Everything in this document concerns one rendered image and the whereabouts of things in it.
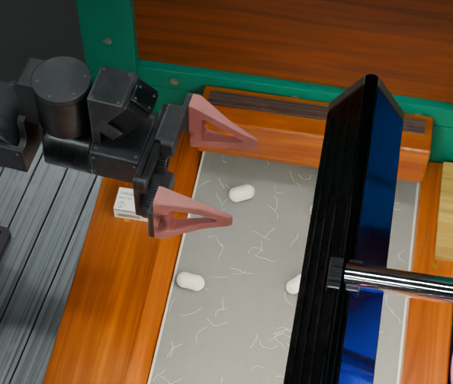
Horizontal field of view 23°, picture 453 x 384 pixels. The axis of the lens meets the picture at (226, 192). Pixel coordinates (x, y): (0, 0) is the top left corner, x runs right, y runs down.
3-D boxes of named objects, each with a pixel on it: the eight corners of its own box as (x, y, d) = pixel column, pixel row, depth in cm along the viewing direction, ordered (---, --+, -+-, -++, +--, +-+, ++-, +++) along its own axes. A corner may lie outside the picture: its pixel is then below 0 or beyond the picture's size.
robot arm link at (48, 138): (114, 103, 111) (49, 88, 112) (94, 147, 108) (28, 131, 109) (118, 143, 117) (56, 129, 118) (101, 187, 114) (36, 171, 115)
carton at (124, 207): (114, 216, 145) (113, 208, 143) (120, 195, 147) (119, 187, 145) (159, 223, 144) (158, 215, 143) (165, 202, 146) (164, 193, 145)
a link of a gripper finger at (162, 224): (245, 161, 108) (154, 139, 109) (226, 220, 104) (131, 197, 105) (244, 199, 114) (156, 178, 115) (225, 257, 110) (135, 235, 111)
